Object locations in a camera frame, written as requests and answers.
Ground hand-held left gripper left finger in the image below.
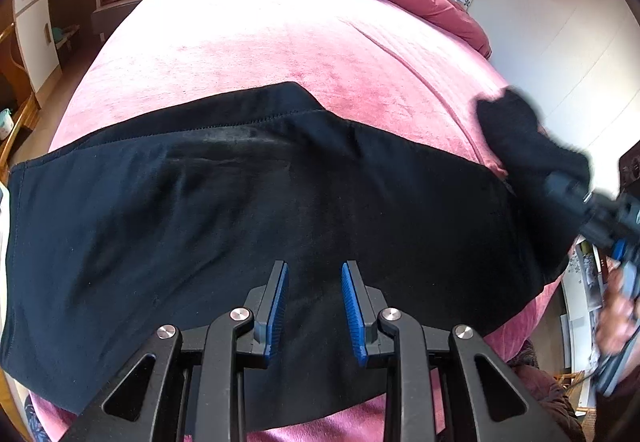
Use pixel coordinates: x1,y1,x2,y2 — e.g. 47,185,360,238
60,261,290,442

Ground bed with pink sheet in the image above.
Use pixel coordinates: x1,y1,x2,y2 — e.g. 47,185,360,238
22,0,563,442

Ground black embroidered pants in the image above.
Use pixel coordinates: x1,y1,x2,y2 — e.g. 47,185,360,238
0,82,594,415

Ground white nightstand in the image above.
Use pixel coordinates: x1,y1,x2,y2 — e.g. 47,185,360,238
91,0,179,41

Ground person's right hand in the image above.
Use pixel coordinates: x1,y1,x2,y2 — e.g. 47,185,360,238
596,266,640,357

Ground stack of printed papers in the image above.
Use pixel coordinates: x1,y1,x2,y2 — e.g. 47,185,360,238
559,238,608,375

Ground dark red cloth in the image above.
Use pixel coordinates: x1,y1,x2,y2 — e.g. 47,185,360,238
514,341,587,442

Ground low wooden side table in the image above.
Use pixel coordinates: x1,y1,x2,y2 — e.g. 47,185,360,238
0,20,42,169

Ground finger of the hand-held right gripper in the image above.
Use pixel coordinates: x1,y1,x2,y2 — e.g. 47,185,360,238
546,173,602,223

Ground wooden desk with white cabinet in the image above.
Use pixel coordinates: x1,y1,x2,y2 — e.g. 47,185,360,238
12,0,104,93

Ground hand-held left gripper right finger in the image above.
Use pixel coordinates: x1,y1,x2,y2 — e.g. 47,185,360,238
341,261,571,442

